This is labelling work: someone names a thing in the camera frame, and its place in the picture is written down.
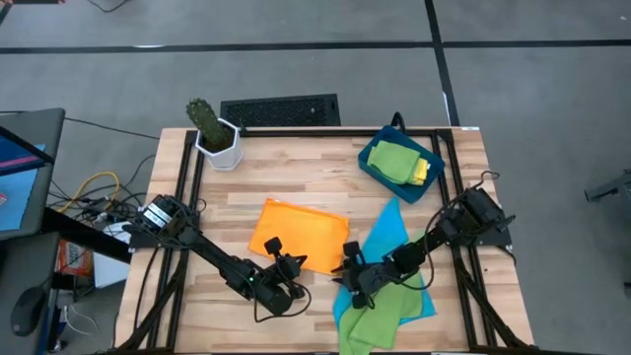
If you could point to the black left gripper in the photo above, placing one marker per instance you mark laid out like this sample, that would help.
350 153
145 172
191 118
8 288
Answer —
283 276

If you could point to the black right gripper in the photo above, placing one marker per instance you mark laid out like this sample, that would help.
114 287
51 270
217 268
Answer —
370 277

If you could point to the orange microfiber towel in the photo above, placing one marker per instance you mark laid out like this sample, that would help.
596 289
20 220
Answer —
301 232

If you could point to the green microfiber towel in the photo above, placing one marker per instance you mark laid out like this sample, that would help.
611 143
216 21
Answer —
379 320
392 160

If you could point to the light blue microfiber towel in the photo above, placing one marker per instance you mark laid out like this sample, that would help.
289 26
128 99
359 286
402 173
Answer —
387 232

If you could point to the teal plastic bin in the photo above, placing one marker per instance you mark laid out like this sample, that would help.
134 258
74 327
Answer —
374 170

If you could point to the yellow microfiber towel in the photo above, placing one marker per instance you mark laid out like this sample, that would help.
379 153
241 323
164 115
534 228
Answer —
421 172

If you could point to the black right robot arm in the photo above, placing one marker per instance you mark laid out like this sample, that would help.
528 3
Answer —
473 217

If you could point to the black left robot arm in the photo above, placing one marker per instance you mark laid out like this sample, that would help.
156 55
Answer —
217 259

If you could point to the white hexagonal plant pot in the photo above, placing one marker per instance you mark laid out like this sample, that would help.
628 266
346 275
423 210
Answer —
227 158

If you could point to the black floor vent grille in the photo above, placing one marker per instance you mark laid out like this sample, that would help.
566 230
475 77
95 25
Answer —
281 111

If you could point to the green cactus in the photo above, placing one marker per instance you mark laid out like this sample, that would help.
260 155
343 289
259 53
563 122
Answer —
204 118

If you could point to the white paper sheet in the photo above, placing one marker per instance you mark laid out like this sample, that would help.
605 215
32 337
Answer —
111 271

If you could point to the black metal beam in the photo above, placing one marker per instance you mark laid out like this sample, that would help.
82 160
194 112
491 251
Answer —
89 239

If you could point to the orange cardboard box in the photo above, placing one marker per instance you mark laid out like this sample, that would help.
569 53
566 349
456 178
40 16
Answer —
74 261

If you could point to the black computer mouse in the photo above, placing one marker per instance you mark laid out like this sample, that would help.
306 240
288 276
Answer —
27 310

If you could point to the monitor with blue screen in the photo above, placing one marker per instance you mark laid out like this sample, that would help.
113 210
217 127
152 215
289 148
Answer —
20 197

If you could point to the grey desk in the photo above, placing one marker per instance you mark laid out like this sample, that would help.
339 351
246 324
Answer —
29 118

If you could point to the black aluminium table frame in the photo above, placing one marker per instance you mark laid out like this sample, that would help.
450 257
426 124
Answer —
315 132

